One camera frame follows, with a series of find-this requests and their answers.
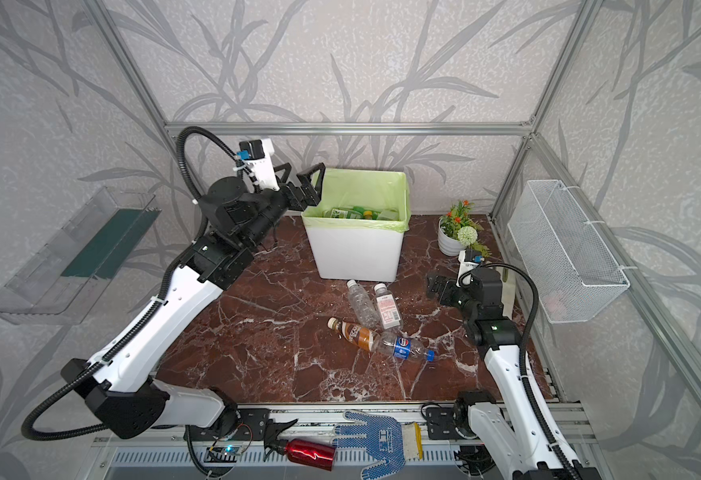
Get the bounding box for pepsi bottle blue cap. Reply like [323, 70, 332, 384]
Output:
[373, 331, 435, 362]

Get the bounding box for clear bottle white cap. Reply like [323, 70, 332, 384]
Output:
[346, 280, 381, 330]

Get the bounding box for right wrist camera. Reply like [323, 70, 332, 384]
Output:
[456, 248, 484, 287]

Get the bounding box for white bin with green liner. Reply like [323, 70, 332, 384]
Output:
[302, 169, 411, 283]

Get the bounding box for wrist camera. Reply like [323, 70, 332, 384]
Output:
[456, 248, 484, 287]
[238, 138, 280, 191]

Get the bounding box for square red text label bottle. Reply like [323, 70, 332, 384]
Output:
[374, 283, 402, 330]

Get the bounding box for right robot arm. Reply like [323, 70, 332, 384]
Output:
[425, 263, 601, 479]

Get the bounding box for yellow sponge pad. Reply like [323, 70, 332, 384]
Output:
[401, 423, 424, 462]

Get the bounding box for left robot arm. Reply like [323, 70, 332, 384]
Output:
[20, 126, 326, 441]

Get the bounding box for potted plant white pot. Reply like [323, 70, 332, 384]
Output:
[437, 200, 491, 258]

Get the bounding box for white wire mesh basket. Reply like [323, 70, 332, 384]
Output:
[508, 180, 630, 324]

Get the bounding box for blue dotted knit glove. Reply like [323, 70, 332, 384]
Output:
[332, 410, 405, 480]

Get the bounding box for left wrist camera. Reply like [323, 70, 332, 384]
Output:
[238, 138, 280, 191]

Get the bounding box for red metal flask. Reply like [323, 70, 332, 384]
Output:
[264, 419, 336, 471]

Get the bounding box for beige work glove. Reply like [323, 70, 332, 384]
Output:
[496, 267, 516, 319]

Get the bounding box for green plastic bottle yellow cap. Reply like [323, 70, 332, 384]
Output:
[324, 206, 398, 221]

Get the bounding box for brown label tea bottle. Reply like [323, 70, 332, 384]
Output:
[328, 317, 378, 352]

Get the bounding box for green circuit board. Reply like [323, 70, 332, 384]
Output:
[204, 444, 250, 463]

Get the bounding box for clear acrylic wall shelf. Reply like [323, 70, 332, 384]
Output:
[0, 187, 160, 326]

